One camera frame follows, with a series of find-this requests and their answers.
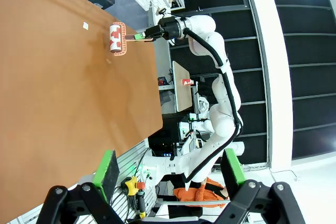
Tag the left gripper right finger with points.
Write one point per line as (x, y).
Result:
(233, 176)

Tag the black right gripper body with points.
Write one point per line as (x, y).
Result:
(172, 27)

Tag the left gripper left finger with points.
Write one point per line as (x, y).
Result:
(105, 179)

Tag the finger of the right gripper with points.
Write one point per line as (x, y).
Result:
(153, 30)
(149, 36)

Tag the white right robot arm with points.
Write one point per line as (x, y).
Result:
(223, 98)

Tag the yellow emergency stop button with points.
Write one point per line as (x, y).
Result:
(132, 185)

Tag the orange cloth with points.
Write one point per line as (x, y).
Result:
(197, 193)

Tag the red printed box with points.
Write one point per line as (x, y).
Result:
(187, 82)

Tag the small wooden side table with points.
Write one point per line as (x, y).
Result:
(182, 87)

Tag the white paper scrap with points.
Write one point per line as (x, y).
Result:
(85, 25)

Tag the silver metal rail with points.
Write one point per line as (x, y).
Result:
(194, 202)

